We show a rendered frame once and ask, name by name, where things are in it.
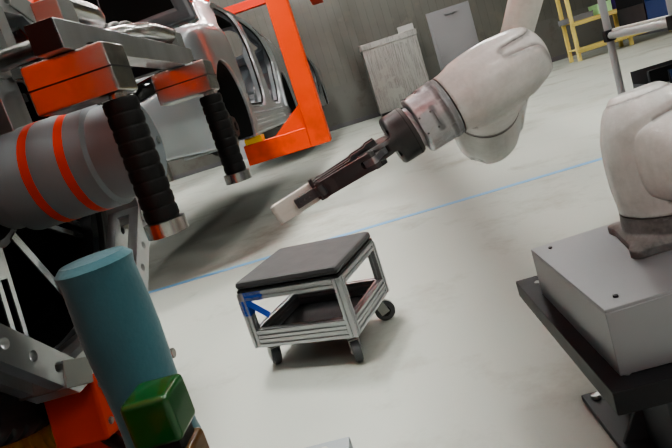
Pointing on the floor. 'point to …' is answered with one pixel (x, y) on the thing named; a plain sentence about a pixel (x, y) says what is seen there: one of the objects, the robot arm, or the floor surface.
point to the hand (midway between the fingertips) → (295, 203)
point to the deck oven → (394, 69)
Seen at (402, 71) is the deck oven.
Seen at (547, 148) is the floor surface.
